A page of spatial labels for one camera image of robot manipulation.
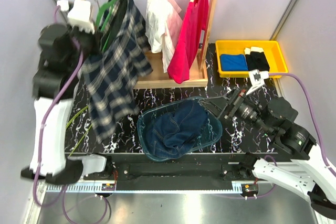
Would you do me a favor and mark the blue denim skirt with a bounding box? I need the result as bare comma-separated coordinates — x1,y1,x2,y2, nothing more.
145,100,208,159

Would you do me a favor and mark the folded blue cloth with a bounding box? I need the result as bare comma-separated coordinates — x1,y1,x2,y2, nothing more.
219,54,248,71

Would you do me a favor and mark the lime green hanger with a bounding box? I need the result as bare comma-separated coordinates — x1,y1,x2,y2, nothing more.
65,105,93,155

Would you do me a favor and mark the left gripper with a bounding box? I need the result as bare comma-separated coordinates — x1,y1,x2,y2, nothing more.
66,20,103,72

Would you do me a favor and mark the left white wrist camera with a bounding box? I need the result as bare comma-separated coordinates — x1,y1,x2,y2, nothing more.
57,0,96,34

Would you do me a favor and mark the folded black cloth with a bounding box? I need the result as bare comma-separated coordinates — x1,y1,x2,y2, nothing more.
244,47,270,71

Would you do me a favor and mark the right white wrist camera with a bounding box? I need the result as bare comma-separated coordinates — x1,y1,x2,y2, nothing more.
246,69,269,95

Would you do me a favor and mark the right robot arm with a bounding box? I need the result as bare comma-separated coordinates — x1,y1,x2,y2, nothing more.
199,89,335,220

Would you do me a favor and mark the white pink garment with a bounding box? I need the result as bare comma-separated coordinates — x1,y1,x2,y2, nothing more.
145,0,182,73

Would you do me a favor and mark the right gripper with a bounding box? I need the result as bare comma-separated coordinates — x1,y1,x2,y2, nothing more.
197,84,272,136

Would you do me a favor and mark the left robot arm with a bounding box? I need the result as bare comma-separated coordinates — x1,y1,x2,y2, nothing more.
20,23,113,185

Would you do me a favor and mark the magenta pink shirt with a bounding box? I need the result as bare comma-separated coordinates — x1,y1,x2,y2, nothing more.
167,0,209,84

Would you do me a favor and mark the yellow plastic tray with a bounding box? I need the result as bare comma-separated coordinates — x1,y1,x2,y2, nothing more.
215,40,288,78

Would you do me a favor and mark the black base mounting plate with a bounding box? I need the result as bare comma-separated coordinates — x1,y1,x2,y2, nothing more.
85,153,265,182

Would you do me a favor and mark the clear blue plastic basin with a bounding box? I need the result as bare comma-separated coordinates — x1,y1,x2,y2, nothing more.
136,97,223,162

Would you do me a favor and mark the wooden clothes rack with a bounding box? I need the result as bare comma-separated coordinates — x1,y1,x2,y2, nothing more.
64,0,223,90

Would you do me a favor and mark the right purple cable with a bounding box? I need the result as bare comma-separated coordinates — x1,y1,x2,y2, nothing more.
267,72,336,177

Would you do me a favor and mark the dark green hanger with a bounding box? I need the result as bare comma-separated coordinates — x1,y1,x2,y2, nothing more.
96,0,127,58

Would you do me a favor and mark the navy plaid skirt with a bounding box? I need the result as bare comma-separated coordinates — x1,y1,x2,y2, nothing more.
82,0,153,143

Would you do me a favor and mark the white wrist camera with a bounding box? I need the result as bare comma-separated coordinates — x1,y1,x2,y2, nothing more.
246,69,269,95
57,0,96,34

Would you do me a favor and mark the purple cable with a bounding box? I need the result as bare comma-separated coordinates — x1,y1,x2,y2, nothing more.
267,72,336,177
31,6,112,224

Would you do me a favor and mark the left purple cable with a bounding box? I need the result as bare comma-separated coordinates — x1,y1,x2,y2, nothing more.
31,6,112,224

